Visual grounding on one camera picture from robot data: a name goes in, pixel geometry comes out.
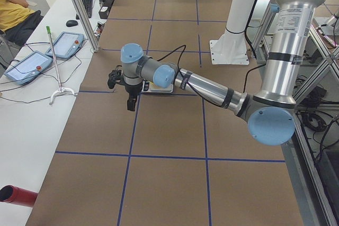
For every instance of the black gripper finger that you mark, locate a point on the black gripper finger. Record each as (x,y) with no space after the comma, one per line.
(134,102)
(130,105)

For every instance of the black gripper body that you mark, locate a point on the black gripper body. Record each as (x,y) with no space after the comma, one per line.
(131,89)

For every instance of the silver digital kitchen scale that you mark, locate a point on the silver digital kitchen scale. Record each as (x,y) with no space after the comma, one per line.
(150,88)

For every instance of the white stand with green tip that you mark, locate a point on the white stand with green tip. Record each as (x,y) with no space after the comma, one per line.
(61,90)

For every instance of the far teach pendant tablet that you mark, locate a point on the far teach pendant tablet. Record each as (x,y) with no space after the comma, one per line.
(67,44)

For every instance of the teach pendant tablet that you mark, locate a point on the teach pendant tablet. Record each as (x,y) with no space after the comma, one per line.
(28,68)
(67,44)

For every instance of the black computer mouse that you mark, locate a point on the black computer mouse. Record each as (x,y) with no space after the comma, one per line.
(71,23)

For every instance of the black keyboard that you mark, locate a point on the black keyboard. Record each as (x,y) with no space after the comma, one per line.
(88,5)

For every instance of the near teach pendant tablet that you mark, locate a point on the near teach pendant tablet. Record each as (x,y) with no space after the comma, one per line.
(28,68)

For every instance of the person in yellow shirt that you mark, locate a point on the person in yellow shirt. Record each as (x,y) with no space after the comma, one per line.
(18,21)

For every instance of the red tube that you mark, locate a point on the red tube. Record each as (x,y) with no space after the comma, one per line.
(18,196)

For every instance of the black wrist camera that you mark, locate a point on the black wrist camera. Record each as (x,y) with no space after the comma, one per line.
(114,78)

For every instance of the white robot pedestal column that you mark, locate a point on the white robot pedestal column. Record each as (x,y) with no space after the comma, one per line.
(230,48)

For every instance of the aluminium frame post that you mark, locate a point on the aluminium frame post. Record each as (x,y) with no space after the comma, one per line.
(80,10)

